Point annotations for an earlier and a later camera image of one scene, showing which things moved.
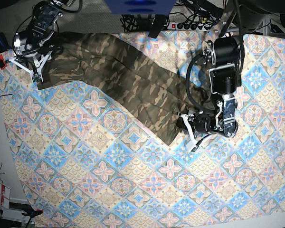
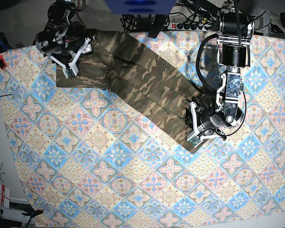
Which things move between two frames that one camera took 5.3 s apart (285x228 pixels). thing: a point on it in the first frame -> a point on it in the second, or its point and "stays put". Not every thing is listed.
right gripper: (27, 62) -> (72, 48)
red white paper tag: (5, 191) stays put
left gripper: (202, 123) -> (210, 119)
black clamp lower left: (31, 213) stays put
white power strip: (190, 26) stays put
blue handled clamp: (1, 41) stays put
